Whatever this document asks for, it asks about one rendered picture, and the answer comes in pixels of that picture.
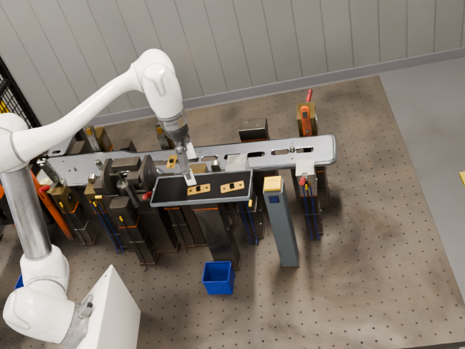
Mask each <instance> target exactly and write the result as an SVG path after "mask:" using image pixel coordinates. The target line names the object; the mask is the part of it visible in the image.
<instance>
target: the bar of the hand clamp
mask: <svg viewBox="0 0 465 349"><path fill-rule="evenodd" d="M42 158H43V159H42V160H40V159H38V162H37V164H38V165H39V166H40V168H41V169H42V170H43V171H44V172H45V173H46V175H47V176H48V177H49V178H50V179H51V181H52V182H53V183H55V182H57V181H58V182H60V184H61V185H62V180H63V178H61V177H60V175H59V174H58V173H57V171H56V170H55V169H54V167H53V166H52V165H51V164H50V163H49V162H48V160H47V159H48V158H49V156H48V155H47V154H43V155H42Z"/></svg>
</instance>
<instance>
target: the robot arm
mask: <svg viewBox="0 0 465 349"><path fill-rule="evenodd" d="M133 90H137V91H140V92H142V93H145V95H146V97H147V100H148V102H149V104H150V106H151V108H152V109H153V110H154V112H155V113H156V117H157V119H158V121H159V123H160V125H161V127H162V129H164V130H165V133H166V134H167V137H168V138H170V139H172V140H174V144H175V146H176V147H175V150H176V154H177V157H178V160H179V165H180V169H181V174H182V176H183V175H184V177H185V180H186V182H187V185H188V186H191V185H195V184H197V183H196V181H195V178H194V175H193V173H192V170H191V168H190V167H189V163H188V159H195V158H196V154H195V152H194V148H193V147H192V143H191V142H192V138H191V139H189V138H190V135H189V133H188V131H189V128H188V124H187V120H188V118H187V116H186V113H185V110H184V106H183V103H182V95H181V89H180V86H179V83H178V80H177V79H176V74H175V70H174V67H173V64H172V62H171V60H170V59H169V57H168V56H167V55H166V54H165V53H164V52H162V51H160V50H158V49H154V48H153V49H149V50H147V51H145V52H144V53H143V54H142V55H141V56H140V57H139V58H138V59H137V60H136V61H135V62H134V63H132V64H131V67H130V69H129V70H128V71H127V72H126V73H124V74H122V75H120V76H118V77H117V78H115V79H113V80H112V81H111V82H109V83H107V84H106V85H105V86H103V87H102V88H101V89H99V90H98V91H97V92H95V93H94V94H93V95H92V96H90V97H89V98H88V99H86V100H85V101H84V102H83V103H82V104H80V105H79V106H78V107H76V108H75V109H74V110H73V111H71V112H70V113H69V114H67V115H66V116H65V117H63V118H61V119H60V120H58V121H56V122H54V123H52V124H50V125H46V126H43V127H38V128H34V129H28V127H27V125H26V123H25V122H24V120H23V119H22V118H21V117H19V116H18V115H16V114H13V113H3V114H0V178H1V182H2V185H3V189H4V191H5V194H6V198H7V200H8V204H9V207H10V210H11V213H12V217H13V220H14V222H15V226H16V228H17V232H18V235H19V239H20V241H21V245H22V247H23V250H24V254H23V256H22V257H21V260H20V265H21V272H22V278H23V284H24V287H21V288H19V289H16V290H15V291H14V292H13V293H11V294H10V295H9V297H8V300H7V301H6V304H5V307H4V310H3V318H4V319H5V322H6V323H7V324H8V325H9V326H10V327H11V328H12V329H13V330H15V331H17V332H19V333H21V334H24V335H26V336H28V337H32V338H35V339H39V340H42V341H47V342H52V343H58V344H60V345H63V346H66V349H76V348H77V347H78V345H79V344H80V342H81V341H82V340H83V338H85V336H86V335H87V332H88V330H89V318H90V313H91V310H92V309H93V303H92V302H93V294H89V295H88V296H87V298H86V300H85V301H84V302H83V303H76V302H73V301H70V300H67V296H66V293H67V290H68V286H69V274H70V271H69V264H68V261H67V259H66V258H65V257H64V255H63V254H62V252H61V251H60V249H59V248H58V247H57V246H55V245H52V244H51V241H50V238H49V235H48V231H47V228H46V223H45V221H44V216H43V213H42V209H41V206H40V203H39V199H38V196H37V192H36V189H35V185H34V182H33V178H32V175H31V172H30V168H29V165H28V164H29V163H30V160H32V159H34V158H35V157H36V156H39V155H40V154H42V153H43V152H45V151H47V150H49V149H51V148H52V147H55V146H56V145H58V144H60V143H62V142H63V141H65V140H66V139H68V138H70V137H71V136H72V135H74V134H75V133H77V132H78V131H79V130H81V129H82V128H83V127H84V126H85V125H86V124H87V123H88V122H90V121H91V120H92V119H93V118H94V117H95V116H97V115H98V114H99V113H100V112H101V111H102V110H103V109H104V108H105V107H106V106H107V105H109V104H110V103H111V102H112V101H113V100H115V99H116V98H117V97H118V96H120V95H122V94H124V93H126V92H128V91H133Z"/></svg>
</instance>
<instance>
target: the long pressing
mask: <svg viewBox="0 0 465 349"><path fill-rule="evenodd" d="M292 143H293V144H292ZM291 146H293V147H294V148H295V152H294V153H290V152H289V153H288V154H281V155H271V154H272V151H279V150H288V151H289V150H290V147H291ZM310 147H312V148H313V152H305V153H296V150H297V149H302V148H310ZM193 148H194V152H195V154H196V157H197V158H199V160H198V161H197V162H194V163H189V166H190V165H191V164H197V163H206V165H207V167H208V170H209V172H213V171H212V168H211V162H212V161H201V160H202V158H203V157H209V156H217V157H218V159H217V160H216V161H219V162H220V164H221V166H222V168H223V170H224V172H225V171H226V163H227V159H226V160H225V159H224V158H225V156H226V155H233V154H247V156H248V154H249V153H256V152H264V156H258V157H250V158H248V161H249V163H250V168H251V170H253V172H261V171H270V170H286V169H295V168H296V160H298V159H314V162H315V167H320V166H329V165H333V164H335V162H336V161H337V143H336V137H335V136H333V135H331V134H323V135H315V136H301V137H293V138H279V139H271V140H264V141H249V142H242V143H228V144H220V145H206V146H198V147H193ZM199 152H200V153H199ZM147 154H149V155H150V156H151V157H152V160H153V162H155V161H168V159H169V156H170V155H175V154H176V150H175V149H168V150H154V151H147V152H130V151H127V150H116V151H108V152H95V153H87V154H74V155H66V156H52V157H50V158H48V159H47V160H48V162H49V163H50V164H51V165H52V166H53V167H54V169H55V170H56V171H57V173H58V174H59V175H60V177H61V178H63V179H66V180H67V184H68V186H69V188H86V187H87V184H88V177H89V175H96V176H100V172H101V170H98V169H97V168H96V166H95V160H97V159H99V160H101V162H102V164H103V165H104V162H105V160H106V159H109V158H111V159H113V160H114V159H119V158H127V157H135V156H139V157H140V159H141V161H143V158H144V156H145V155H147ZM63 161H64V162H63ZM155 166H156V169H157V171H158V173H159V174H162V173H170V172H173V173H174V174H176V175H181V169H180V165H179V164H175V166H174V168H168V169H167V168H166V165H155ZM74 168H75V169H76V170H77V171H75V170H74ZM69 170H71V171H70V172H69ZM36 178H37V180H38V182H39V183H40V182H41V180H42V179H47V178H49V177H48V176H47V175H46V173H45V172H44V171H43V170H42V169H41V168H40V169H39V172H38V173H37V176H36ZM49 179H50V178H49ZM50 180H51V179H50ZM51 182H52V181H51Z"/></svg>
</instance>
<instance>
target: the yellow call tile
mask: <svg viewBox="0 0 465 349"><path fill-rule="evenodd" d="M281 181H282V178H281V176H277V177H265V178H264V191H269V190H281Z"/></svg>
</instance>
